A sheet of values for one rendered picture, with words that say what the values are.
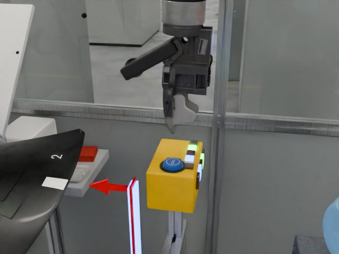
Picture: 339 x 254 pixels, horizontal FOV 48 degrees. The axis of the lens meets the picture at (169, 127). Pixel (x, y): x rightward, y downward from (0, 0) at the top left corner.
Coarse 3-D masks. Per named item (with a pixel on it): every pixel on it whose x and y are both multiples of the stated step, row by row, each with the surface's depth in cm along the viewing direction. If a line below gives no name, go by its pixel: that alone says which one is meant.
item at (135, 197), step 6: (138, 186) 52; (138, 192) 52; (138, 198) 53; (138, 204) 53; (138, 210) 53; (138, 216) 54; (138, 222) 54; (138, 228) 54; (138, 234) 54; (138, 240) 55; (138, 246) 55; (138, 252) 55
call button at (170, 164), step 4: (164, 160) 78; (168, 160) 78; (172, 160) 78; (176, 160) 78; (180, 160) 78; (164, 164) 77; (168, 164) 77; (172, 164) 77; (176, 164) 77; (180, 164) 77; (168, 168) 76; (172, 168) 76; (176, 168) 76; (180, 168) 77
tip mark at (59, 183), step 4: (44, 180) 52; (48, 180) 52; (52, 180) 52; (56, 180) 52; (60, 180) 52; (64, 180) 52; (44, 184) 51; (48, 184) 51; (52, 184) 51; (56, 184) 51; (60, 184) 51; (64, 184) 51; (60, 188) 51
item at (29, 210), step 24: (0, 144) 60; (24, 144) 59; (48, 144) 58; (72, 144) 57; (0, 168) 54; (24, 168) 54; (48, 168) 54; (72, 168) 53; (0, 192) 50; (24, 192) 50; (48, 192) 50; (0, 216) 48; (24, 216) 48; (48, 216) 48; (0, 240) 46; (24, 240) 46
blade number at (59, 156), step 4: (52, 152) 56; (56, 152) 56; (60, 152) 56; (64, 152) 56; (48, 156) 56; (52, 156) 56; (56, 156) 55; (60, 156) 55; (64, 156) 55; (48, 160) 55; (52, 160) 55; (56, 160) 55; (60, 160) 55
